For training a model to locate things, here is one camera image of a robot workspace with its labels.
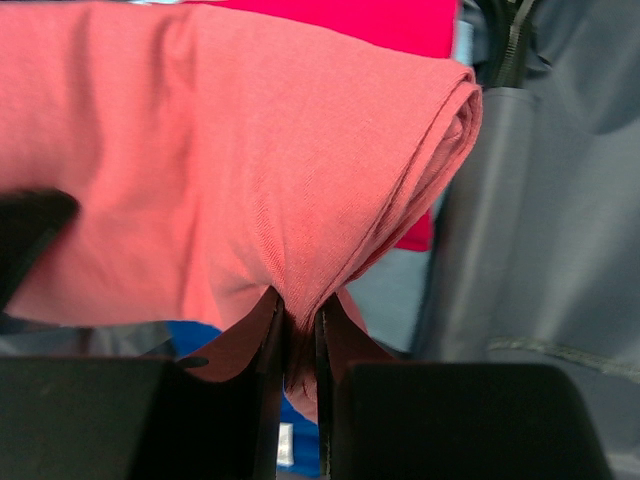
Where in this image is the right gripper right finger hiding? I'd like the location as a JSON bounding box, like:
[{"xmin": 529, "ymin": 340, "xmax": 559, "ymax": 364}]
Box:
[{"xmin": 315, "ymin": 297, "xmax": 612, "ymax": 479}]

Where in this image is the salmon pink garment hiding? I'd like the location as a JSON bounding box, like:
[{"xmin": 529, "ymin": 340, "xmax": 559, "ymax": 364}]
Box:
[{"xmin": 1, "ymin": 2, "xmax": 482, "ymax": 420}]

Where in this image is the light blue garment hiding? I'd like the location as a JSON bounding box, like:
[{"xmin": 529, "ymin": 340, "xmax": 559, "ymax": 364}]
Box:
[{"xmin": 343, "ymin": 16, "xmax": 473, "ymax": 353}]

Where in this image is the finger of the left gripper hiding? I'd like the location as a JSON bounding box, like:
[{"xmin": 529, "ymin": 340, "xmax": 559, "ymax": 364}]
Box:
[{"xmin": 1, "ymin": 188, "xmax": 79, "ymax": 311}]

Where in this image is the royal blue towel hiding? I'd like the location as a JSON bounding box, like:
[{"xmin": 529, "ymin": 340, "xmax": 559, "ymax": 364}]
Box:
[{"xmin": 167, "ymin": 321, "xmax": 321, "ymax": 479}]

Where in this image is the bright red garment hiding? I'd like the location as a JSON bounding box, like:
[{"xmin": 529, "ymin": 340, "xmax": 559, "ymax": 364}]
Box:
[{"xmin": 219, "ymin": 0, "xmax": 464, "ymax": 253}]

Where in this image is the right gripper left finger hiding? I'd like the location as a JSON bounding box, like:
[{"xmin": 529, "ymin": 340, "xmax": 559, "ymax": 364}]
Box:
[{"xmin": 1, "ymin": 290, "xmax": 284, "ymax": 479}]

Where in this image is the pink hard-shell suitcase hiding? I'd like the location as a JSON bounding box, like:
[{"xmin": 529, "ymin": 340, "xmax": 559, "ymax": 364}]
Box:
[{"xmin": 0, "ymin": 0, "xmax": 640, "ymax": 480}]

